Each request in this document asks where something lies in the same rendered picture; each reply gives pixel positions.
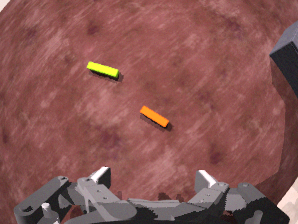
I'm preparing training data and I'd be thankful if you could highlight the orange rod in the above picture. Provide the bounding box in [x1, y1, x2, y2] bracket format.
[140, 106, 168, 127]

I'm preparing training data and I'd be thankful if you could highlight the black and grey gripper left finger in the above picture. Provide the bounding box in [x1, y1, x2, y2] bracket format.
[13, 167, 137, 224]

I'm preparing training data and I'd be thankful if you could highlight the lime rod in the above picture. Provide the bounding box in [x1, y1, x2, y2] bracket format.
[87, 62, 119, 78]

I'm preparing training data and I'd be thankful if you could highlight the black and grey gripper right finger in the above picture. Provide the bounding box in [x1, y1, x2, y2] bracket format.
[170, 170, 290, 224]

